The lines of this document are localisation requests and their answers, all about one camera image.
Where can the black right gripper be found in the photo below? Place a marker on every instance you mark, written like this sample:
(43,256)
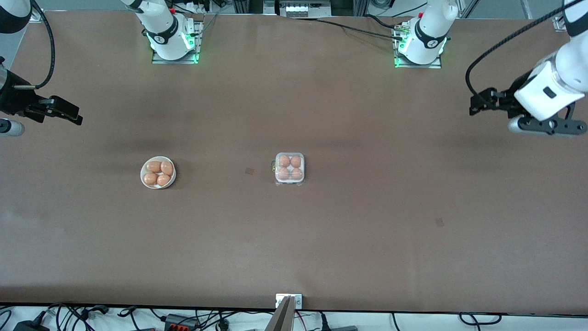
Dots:
(14,100)

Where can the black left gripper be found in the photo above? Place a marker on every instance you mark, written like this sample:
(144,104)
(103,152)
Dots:
(508,97)

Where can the clear plastic egg box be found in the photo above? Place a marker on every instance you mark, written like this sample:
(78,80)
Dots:
(289,168)

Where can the brown egg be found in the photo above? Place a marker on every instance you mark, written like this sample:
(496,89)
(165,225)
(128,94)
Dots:
(296,161)
(283,174)
(296,174)
(163,179)
(154,166)
(284,161)
(150,178)
(167,168)

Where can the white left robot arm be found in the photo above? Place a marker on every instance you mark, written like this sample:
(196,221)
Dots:
(551,87)

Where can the white round bowl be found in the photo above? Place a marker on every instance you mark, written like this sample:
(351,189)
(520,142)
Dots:
(158,186)

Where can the white power strip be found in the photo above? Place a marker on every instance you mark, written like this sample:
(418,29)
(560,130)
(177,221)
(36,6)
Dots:
(301,9)

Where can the black power adapter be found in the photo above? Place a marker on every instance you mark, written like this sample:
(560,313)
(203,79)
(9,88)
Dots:
(27,327)

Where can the black orange connector block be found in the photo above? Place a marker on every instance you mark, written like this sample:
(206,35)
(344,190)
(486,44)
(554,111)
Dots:
(177,322)

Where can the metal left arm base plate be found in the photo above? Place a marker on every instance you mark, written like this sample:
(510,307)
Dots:
(432,66)

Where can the metal table corner bracket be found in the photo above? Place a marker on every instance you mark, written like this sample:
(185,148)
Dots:
(39,17)
(559,24)

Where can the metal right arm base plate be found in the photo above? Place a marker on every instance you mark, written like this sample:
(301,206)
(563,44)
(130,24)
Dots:
(158,60)

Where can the metal camera mount plate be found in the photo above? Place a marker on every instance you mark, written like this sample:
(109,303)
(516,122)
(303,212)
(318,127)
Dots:
(298,301)

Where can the aluminium camera pole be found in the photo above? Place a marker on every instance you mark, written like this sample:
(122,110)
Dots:
(281,319)

